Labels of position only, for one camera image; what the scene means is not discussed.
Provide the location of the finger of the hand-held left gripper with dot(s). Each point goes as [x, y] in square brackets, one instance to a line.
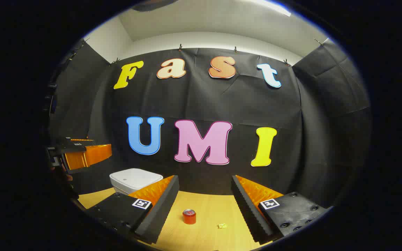
[89, 157]

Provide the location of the yellow paper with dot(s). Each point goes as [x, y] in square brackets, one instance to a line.
[222, 226]

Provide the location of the white desktop garbage bin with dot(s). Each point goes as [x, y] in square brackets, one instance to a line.
[134, 177]

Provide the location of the red pop can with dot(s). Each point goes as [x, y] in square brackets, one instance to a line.
[189, 218]

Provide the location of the black backdrop cloth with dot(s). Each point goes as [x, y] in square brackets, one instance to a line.
[201, 97]

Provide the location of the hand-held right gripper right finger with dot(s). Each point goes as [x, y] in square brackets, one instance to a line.
[248, 209]

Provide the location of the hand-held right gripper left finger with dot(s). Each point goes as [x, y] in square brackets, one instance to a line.
[159, 212]

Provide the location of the wooden desktop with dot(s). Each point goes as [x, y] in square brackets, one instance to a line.
[208, 209]

